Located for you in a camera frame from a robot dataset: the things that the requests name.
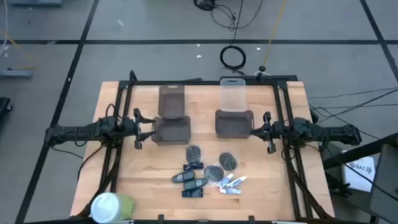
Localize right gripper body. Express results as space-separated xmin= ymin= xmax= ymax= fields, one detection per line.
xmin=263 ymin=111 xmax=285 ymax=154

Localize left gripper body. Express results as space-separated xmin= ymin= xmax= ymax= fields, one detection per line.
xmin=123 ymin=108 xmax=143 ymax=149

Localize wide smoky plastic bin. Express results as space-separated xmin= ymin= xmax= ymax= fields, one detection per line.
xmin=215 ymin=109 xmax=255 ymax=139
xmin=151 ymin=115 xmax=192 ymax=146

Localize narrow smoky plastic bin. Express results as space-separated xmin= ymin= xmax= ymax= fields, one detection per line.
xmin=159 ymin=83 xmax=185 ymax=119

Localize grey sock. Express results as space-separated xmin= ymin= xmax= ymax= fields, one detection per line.
xmin=185 ymin=144 xmax=202 ymax=164

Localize small white toothpaste tube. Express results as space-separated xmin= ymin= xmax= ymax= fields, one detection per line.
xmin=219 ymin=187 xmax=242 ymax=195
xmin=226 ymin=175 xmax=248 ymax=188
xmin=216 ymin=173 xmax=234 ymax=190

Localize clear plastic bin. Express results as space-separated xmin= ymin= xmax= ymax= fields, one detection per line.
xmin=220 ymin=78 xmax=247 ymax=112

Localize black round knob stand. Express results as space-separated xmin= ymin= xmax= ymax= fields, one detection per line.
xmin=254 ymin=65 xmax=271 ymax=77

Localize green canister with white lid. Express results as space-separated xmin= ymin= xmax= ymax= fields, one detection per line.
xmin=90 ymin=192 xmax=137 ymax=224

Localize black slanted bar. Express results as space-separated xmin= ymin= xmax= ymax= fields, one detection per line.
xmin=322 ymin=133 xmax=398 ymax=170

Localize white cardboard box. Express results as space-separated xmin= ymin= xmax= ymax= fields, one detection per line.
xmin=341 ymin=151 xmax=377 ymax=193

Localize grey chair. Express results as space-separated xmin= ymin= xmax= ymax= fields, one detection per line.
xmin=368 ymin=143 xmax=398 ymax=224

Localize black floor object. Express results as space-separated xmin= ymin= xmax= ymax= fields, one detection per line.
xmin=0 ymin=97 xmax=13 ymax=121

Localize grey flat floor base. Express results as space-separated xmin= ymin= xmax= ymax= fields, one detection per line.
xmin=7 ymin=0 xmax=63 ymax=7

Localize black metal table frame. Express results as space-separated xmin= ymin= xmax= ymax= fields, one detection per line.
xmin=72 ymin=70 xmax=335 ymax=224

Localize thin black floor cables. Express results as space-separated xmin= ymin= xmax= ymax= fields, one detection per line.
xmin=307 ymin=88 xmax=398 ymax=141

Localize black coiled cable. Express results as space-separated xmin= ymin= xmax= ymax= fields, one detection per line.
xmin=220 ymin=0 xmax=248 ymax=72

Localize yellow hanging cable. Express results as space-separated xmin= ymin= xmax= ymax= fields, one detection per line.
xmin=262 ymin=0 xmax=287 ymax=68

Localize thin yellow floor cable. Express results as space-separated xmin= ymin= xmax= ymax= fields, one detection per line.
xmin=0 ymin=29 xmax=37 ymax=71

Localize tangled black floor cables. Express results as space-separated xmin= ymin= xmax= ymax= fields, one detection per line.
xmin=193 ymin=0 xmax=264 ymax=32

